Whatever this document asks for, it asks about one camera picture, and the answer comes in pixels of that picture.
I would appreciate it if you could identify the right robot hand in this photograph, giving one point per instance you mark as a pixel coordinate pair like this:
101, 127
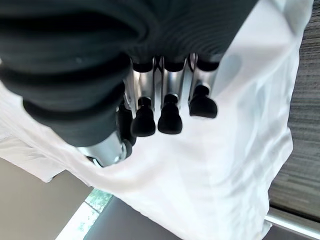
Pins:
75, 62

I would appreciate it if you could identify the silver metal rail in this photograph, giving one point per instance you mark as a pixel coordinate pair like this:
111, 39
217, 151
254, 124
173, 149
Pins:
292, 221

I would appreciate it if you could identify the white bed sheet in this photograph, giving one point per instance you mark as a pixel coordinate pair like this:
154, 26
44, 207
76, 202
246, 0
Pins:
200, 162

